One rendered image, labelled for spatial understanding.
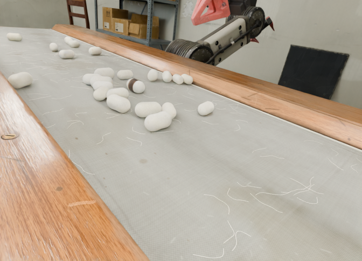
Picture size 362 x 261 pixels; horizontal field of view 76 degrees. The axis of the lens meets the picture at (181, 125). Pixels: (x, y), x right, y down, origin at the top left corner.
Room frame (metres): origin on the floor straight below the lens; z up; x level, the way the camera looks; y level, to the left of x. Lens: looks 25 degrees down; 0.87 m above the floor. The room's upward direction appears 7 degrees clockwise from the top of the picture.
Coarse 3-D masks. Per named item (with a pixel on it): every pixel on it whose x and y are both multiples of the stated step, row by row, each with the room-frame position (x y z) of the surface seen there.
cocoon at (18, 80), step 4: (24, 72) 0.34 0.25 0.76; (12, 76) 0.31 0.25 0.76; (16, 76) 0.32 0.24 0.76; (20, 76) 0.32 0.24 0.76; (24, 76) 0.33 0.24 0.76; (28, 76) 0.33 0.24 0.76; (8, 80) 0.31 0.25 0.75; (12, 80) 0.31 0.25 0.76; (16, 80) 0.31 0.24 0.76; (20, 80) 0.32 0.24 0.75; (24, 80) 0.32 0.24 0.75; (28, 80) 0.33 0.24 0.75; (32, 80) 0.34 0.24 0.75; (12, 84) 0.31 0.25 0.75; (16, 84) 0.31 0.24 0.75; (20, 84) 0.31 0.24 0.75; (24, 84) 0.32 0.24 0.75; (28, 84) 0.33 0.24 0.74; (16, 88) 0.31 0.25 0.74
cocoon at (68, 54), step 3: (60, 51) 0.54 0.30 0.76; (63, 51) 0.54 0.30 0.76; (66, 51) 0.55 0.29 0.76; (69, 51) 0.56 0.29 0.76; (72, 51) 0.56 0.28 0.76; (60, 54) 0.54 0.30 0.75; (63, 54) 0.54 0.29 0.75; (66, 54) 0.55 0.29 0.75; (69, 54) 0.55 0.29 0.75; (72, 54) 0.56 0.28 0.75; (60, 57) 0.54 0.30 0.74; (63, 57) 0.54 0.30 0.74; (66, 57) 0.55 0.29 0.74; (69, 57) 0.55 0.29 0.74; (72, 57) 0.56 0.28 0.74
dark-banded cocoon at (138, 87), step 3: (138, 81) 0.37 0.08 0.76; (141, 81) 0.37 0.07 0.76; (135, 84) 0.36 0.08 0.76; (138, 84) 0.36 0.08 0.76; (141, 84) 0.36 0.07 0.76; (135, 87) 0.36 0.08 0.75; (138, 87) 0.36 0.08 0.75; (141, 87) 0.36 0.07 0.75; (144, 87) 0.37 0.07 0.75; (135, 90) 0.36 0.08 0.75; (138, 90) 0.36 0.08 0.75; (141, 90) 0.36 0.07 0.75; (138, 93) 0.37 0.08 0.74
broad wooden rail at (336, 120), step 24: (120, 48) 0.70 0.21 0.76; (144, 48) 0.70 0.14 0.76; (192, 72) 0.50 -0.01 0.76; (216, 72) 0.50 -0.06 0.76; (240, 96) 0.40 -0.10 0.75; (264, 96) 0.38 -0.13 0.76; (288, 96) 0.38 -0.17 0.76; (312, 96) 0.40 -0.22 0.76; (288, 120) 0.33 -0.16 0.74; (312, 120) 0.32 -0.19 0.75; (336, 120) 0.30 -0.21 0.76; (360, 120) 0.31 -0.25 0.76; (360, 144) 0.27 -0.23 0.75
